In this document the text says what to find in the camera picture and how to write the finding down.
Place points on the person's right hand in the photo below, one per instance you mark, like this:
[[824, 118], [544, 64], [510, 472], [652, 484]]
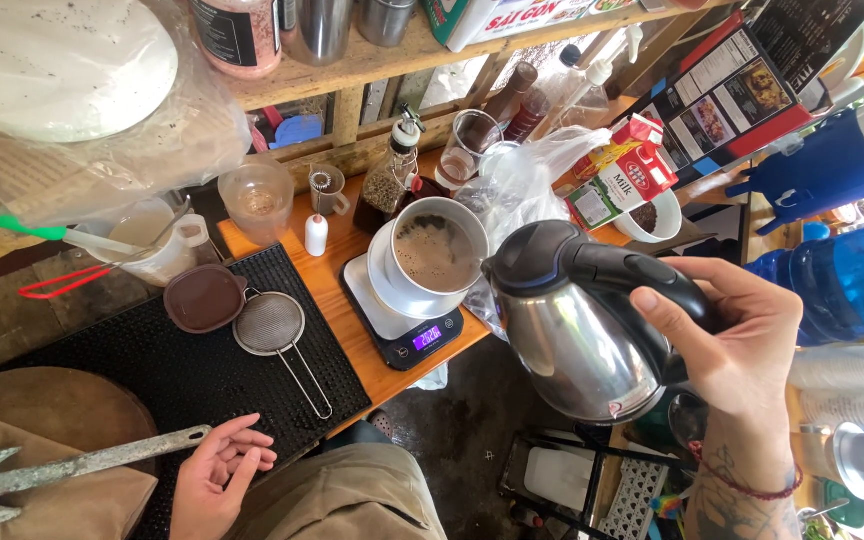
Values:
[[732, 337]]

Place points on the person's left hand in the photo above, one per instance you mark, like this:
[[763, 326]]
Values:
[[211, 480]]

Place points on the steel electric kettle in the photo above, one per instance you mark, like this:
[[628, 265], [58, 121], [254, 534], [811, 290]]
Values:
[[589, 322]]

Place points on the black rubber bar mat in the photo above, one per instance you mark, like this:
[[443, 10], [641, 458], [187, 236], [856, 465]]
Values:
[[199, 375]]

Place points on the blue water jug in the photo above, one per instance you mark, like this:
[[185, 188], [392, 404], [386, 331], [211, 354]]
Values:
[[844, 281]]

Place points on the stack of clear plastic cups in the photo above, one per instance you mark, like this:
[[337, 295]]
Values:
[[852, 386]]

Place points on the person's beige trousers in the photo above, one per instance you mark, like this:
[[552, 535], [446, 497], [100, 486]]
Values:
[[342, 495]]

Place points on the white bowl with coffee beans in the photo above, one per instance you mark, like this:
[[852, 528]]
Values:
[[649, 217]]

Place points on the round wooden board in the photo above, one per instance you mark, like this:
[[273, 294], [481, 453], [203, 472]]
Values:
[[64, 409]]

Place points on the metal mesh strainer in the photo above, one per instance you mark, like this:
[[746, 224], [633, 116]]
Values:
[[274, 330]]

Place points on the steel thermos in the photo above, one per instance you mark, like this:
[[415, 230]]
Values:
[[863, 457]]

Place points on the brown plastic lid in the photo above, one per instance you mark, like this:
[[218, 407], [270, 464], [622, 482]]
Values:
[[204, 298]]

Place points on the milk carton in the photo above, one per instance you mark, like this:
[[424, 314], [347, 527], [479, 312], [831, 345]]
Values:
[[619, 187]]

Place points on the blue insulated dispenser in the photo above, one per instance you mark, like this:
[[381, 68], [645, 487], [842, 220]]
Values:
[[829, 165]]

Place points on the black metal rack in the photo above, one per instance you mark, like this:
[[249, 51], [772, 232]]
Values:
[[574, 480]]

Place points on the yellow and red carton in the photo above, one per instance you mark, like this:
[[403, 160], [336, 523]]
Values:
[[616, 146]]

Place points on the white plastic pitcher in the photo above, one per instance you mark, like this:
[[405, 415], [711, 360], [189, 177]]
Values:
[[154, 244]]

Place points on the black digital scale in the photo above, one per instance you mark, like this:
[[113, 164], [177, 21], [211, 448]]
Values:
[[402, 330]]

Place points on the red tongs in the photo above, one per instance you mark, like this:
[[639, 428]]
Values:
[[64, 283]]

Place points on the black and red menu board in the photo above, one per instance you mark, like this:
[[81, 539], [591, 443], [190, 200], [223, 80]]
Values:
[[732, 90]]

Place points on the clear plastic bag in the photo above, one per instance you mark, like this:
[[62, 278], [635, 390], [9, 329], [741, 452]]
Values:
[[518, 187]]

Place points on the small white bottle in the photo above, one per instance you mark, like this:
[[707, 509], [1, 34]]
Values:
[[316, 235]]

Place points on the clear plastic measuring cup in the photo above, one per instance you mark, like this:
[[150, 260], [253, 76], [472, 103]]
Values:
[[256, 199]]

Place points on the clear pump bottle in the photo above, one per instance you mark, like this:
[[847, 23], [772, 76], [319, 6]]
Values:
[[589, 86]]

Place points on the white coffee dripper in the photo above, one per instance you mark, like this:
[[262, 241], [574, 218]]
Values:
[[438, 251]]

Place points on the glass mug with whisk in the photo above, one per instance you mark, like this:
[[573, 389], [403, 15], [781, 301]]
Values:
[[325, 191]]

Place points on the tall clear glass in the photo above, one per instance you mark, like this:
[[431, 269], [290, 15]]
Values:
[[466, 150]]

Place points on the brown sauce bottle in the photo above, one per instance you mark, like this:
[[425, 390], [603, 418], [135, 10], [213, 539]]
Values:
[[511, 94]]

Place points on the glass syrup bottle with pourer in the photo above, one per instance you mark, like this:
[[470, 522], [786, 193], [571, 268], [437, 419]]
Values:
[[383, 191]]

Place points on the green and white box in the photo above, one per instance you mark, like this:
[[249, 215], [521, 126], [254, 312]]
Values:
[[514, 19]]

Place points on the bag of white paper filters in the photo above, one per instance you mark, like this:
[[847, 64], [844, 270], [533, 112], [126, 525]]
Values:
[[79, 97]]

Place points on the wooden shelf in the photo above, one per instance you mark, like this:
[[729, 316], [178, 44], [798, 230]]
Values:
[[402, 82]]

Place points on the pink salt jar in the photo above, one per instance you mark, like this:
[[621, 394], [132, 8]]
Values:
[[237, 34]]

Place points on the steel cup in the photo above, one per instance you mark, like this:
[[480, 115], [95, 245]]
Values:
[[319, 28], [385, 19]]

